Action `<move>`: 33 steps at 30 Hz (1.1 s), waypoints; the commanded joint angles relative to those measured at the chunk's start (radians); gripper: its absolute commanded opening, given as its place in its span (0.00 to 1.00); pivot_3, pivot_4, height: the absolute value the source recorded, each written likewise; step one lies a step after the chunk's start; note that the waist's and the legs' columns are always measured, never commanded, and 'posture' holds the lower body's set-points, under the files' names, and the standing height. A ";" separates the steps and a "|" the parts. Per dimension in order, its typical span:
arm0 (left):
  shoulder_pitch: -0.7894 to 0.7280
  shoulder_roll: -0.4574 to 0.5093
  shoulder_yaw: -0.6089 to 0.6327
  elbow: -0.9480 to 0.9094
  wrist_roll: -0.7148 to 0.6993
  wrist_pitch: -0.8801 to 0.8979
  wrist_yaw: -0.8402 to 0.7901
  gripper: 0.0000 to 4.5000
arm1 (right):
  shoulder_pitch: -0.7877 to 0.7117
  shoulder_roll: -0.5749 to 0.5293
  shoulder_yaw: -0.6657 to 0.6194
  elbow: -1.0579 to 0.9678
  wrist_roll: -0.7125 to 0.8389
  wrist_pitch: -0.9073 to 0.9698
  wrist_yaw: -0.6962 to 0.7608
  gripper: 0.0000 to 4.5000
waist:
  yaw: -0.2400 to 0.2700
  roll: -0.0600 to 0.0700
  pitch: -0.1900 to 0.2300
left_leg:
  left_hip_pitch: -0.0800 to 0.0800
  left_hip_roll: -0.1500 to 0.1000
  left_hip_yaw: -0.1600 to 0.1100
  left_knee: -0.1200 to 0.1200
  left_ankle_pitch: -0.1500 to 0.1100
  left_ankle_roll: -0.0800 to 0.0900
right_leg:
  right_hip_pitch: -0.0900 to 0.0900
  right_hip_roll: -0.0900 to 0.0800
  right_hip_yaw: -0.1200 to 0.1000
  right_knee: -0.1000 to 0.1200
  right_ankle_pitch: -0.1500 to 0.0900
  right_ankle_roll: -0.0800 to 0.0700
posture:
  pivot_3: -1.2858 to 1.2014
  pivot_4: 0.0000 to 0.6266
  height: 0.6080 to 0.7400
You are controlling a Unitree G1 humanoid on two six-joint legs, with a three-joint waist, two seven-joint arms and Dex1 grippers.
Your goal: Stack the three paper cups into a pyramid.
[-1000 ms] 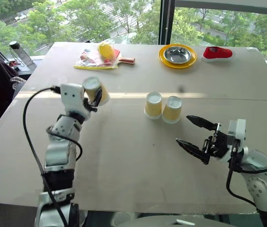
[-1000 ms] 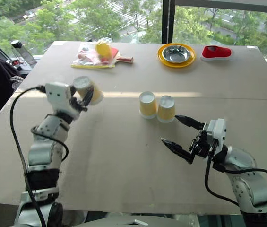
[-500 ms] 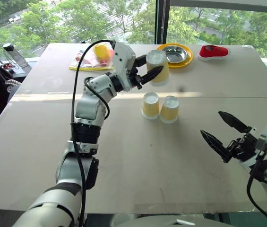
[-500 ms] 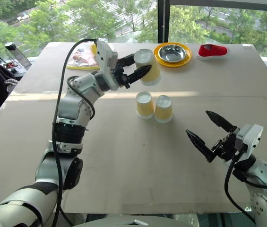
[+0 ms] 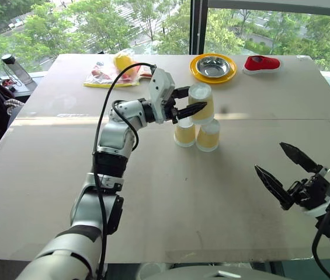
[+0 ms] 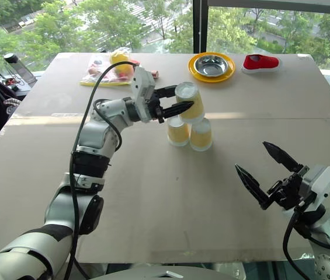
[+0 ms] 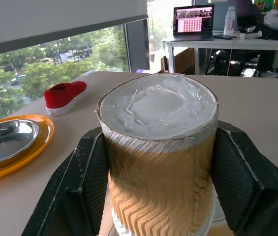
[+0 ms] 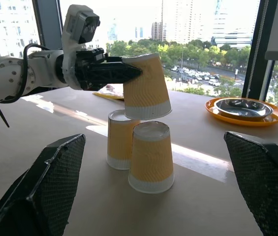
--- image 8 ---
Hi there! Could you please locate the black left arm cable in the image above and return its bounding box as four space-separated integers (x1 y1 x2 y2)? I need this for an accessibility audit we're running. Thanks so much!
0 43 51 104

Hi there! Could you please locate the white blind bead chain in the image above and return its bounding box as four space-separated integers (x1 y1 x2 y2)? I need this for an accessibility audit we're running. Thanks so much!
248 0 269 98

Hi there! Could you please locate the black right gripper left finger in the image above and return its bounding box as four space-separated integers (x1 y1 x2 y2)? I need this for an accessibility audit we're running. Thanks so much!
0 133 87 236

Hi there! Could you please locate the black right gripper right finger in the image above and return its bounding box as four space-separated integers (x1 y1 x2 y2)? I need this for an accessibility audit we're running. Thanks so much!
223 131 278 236

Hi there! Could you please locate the round stainless steel dish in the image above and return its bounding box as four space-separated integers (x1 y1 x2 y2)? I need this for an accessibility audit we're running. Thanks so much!
214 97 274 121

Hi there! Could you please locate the yellow and white paper cup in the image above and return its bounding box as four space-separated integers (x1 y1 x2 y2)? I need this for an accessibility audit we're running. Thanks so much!
106 109 141 171
122 52 173 120
128 121 175 194

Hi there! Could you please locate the orange plastic plate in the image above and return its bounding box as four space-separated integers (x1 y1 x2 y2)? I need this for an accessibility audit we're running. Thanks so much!
204 97 278 127

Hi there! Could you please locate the dark window frame post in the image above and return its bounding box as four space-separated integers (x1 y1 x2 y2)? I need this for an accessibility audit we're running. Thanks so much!
241 0 278 100
32 0 63 51

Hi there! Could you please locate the yellow flat packet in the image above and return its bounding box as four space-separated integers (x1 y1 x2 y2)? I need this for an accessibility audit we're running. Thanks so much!
92 84 125 101

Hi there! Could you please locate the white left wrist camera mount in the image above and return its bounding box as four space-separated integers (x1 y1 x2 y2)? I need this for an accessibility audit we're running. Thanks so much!
62 4 101 91

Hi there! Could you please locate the black cable tie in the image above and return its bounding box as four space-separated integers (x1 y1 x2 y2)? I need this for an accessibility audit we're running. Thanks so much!
0 101 10 128

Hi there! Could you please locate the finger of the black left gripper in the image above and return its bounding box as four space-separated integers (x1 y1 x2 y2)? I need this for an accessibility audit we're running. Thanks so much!
89 61 143 86
104 56 124 63

